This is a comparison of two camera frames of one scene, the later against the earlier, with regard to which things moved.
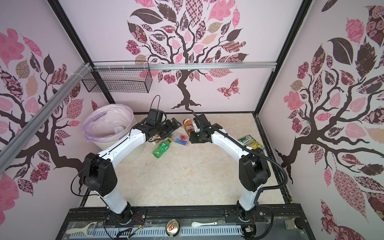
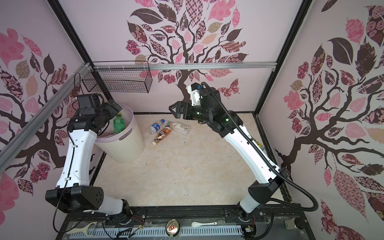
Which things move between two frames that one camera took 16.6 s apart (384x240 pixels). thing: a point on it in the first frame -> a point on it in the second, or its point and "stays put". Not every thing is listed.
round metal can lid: (172, 228) stays put
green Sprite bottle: (161, 148) -> (119, 124)
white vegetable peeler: (85, 229) stays put
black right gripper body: (197, 137) -> (197, 114)
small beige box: (290, 224) stays put
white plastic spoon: (196, 224) stays put
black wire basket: (119, 76) stays put
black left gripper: (171, 128) -> (114, 105)
